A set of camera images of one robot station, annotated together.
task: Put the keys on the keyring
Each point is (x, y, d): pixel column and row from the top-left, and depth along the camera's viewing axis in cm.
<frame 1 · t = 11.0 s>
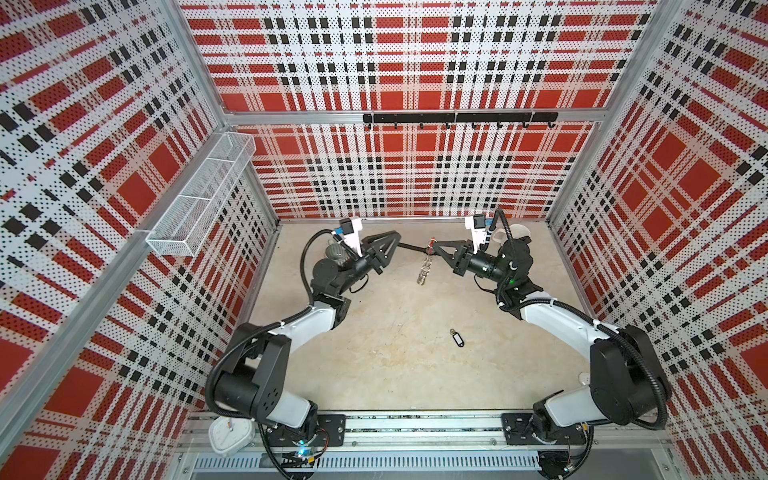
left hand: (394, 236, 72), fingers open
right hand: (434, 246, 74), fingers closed
black key fob: (457, 338, 91), on the table

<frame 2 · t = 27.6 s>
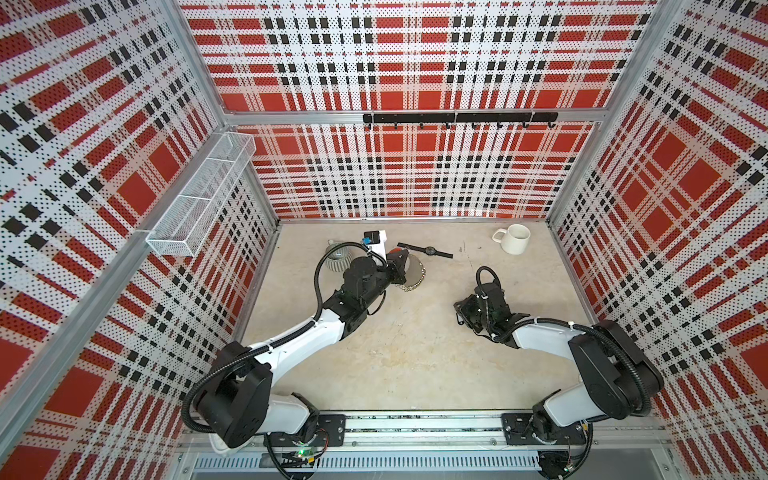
left hand: (409, 255, 78), fingers closed
right hand: (455, 307, 92), fingers open
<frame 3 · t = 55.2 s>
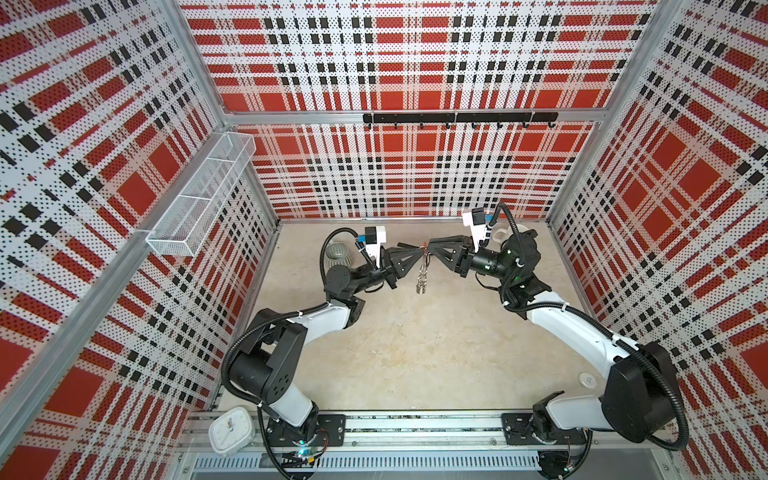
left hand: (424, 255, 69), fingers closed
right hand: (429, 248, 67), fingers open
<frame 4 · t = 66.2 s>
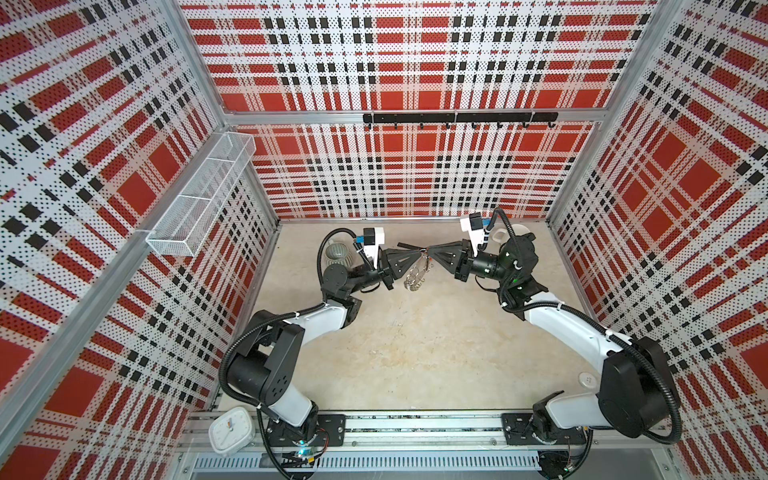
left hand: (421, 257, 69), fingers closed
right hand: (429, 254, 68), fingers closed
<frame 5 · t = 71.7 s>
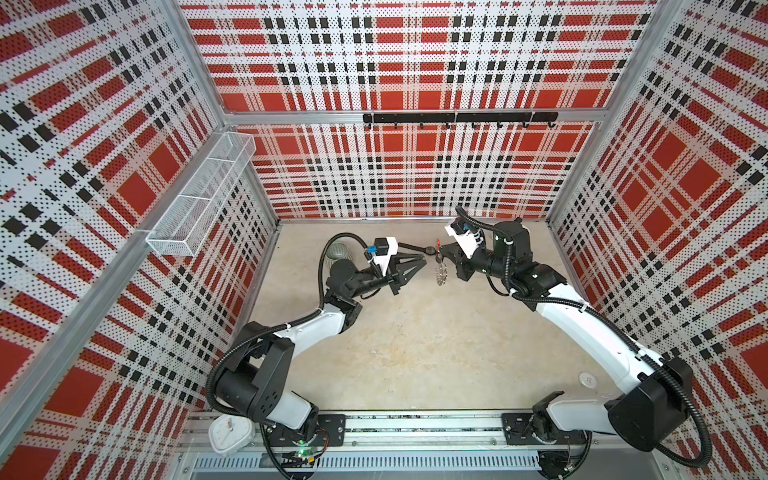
left hand: (425, 262, 72), fingers closed
right hand: (445, 250, 74), fingers closed
